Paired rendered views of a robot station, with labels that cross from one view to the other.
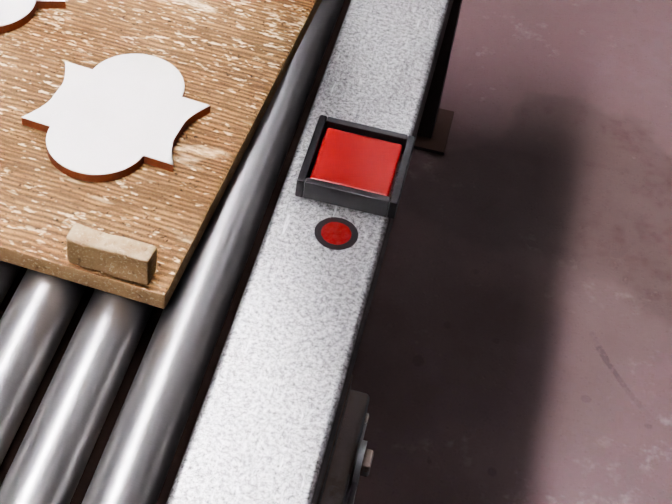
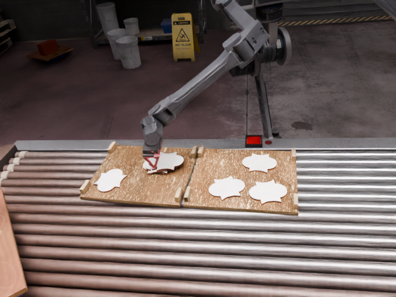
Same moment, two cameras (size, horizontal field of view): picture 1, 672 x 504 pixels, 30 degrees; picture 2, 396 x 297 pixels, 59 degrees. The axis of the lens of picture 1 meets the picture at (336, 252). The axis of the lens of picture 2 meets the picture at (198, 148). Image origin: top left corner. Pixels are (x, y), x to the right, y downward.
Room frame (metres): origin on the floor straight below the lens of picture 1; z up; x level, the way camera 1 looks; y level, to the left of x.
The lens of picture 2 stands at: (0.82, 1.30, 1.85)
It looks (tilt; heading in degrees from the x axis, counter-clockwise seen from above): 36 degrees down; 275
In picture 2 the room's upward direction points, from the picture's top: 7 degrees counter-clockwise
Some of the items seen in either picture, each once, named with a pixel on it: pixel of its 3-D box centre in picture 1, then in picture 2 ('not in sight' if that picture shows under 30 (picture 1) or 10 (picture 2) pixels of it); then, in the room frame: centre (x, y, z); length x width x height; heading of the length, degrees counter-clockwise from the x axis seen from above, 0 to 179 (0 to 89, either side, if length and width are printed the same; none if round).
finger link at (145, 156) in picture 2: not in sight; (153, 156); (1.11, 0.18, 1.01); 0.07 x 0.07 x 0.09; 88
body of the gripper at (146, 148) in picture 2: not in sight; (151, 138); (1.11, 0.15, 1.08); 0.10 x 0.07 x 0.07; 88
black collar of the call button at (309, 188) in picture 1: (356, 165); (253, 141); (0.69, -0.01, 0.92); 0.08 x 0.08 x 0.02; 84
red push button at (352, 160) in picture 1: (356, 167); (253, 141); (0.69, -0.01, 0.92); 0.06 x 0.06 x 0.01; 84
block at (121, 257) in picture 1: (111, 254); (293, 154); (0.54, 0.15, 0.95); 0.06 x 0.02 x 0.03; 80
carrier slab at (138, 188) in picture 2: not in sight; (142, 172); (1.17, 0.17, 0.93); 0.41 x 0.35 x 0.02; 169
